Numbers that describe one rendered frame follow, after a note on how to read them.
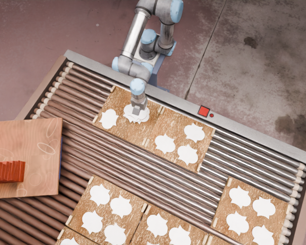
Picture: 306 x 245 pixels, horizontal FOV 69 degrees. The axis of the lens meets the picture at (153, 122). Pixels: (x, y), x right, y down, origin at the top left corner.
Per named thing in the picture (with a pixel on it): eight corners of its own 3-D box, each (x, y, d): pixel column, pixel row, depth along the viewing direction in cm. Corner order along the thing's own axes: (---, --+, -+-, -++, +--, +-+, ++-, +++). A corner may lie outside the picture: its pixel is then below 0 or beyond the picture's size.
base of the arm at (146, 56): (142, 41, 184) (142, 34, 175) (159, 47, 183) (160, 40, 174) (135, 56, 181) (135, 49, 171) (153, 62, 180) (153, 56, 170)
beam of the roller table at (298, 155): (70, 53, 189) (67, 48, 183) (314, 158, 161) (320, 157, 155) (64, 61, 187) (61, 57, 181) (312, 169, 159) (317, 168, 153)
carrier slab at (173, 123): (163, 107, 167) (163, 106, 165) (215, 129, 161) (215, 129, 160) (143, 148, 157) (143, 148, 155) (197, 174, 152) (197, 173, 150)
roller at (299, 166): (70, 62, 184) (68, 59, 179) (304, 166, 158) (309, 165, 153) (67, 67, 182) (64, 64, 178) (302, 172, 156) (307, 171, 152)
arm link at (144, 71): (135, 57, 121) (127, 74, 118) (154, 64, 121) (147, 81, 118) (135, 64, 129) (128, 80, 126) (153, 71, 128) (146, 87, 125)
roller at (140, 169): (35, 114, 170) (32, 112, 165) (285, 236, 144) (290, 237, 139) (31, 119, 169) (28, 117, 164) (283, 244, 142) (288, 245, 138)
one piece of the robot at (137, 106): (125, 105, 125) (128, 114, 141) (140, 110, 125) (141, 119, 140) (133, 86, 129) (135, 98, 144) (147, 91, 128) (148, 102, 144)
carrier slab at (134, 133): (115, 85, 172) (114, 84, 171) (163, 106, 167) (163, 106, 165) (92, 125, 162) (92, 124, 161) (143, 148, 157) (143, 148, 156)
